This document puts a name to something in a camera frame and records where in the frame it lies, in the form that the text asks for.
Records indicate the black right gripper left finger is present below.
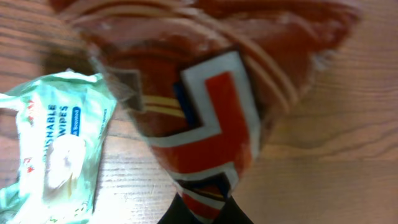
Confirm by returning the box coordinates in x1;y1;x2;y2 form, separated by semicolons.
158;194;198;224

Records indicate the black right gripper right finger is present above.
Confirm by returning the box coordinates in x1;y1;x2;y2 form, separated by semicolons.
213;197;253;224

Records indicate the green flushable wipes pack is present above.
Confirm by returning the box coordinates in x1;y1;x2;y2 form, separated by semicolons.
1;70;116;224

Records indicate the orange brown candy wrapper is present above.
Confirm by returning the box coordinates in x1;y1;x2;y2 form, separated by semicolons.
50;0;360;223

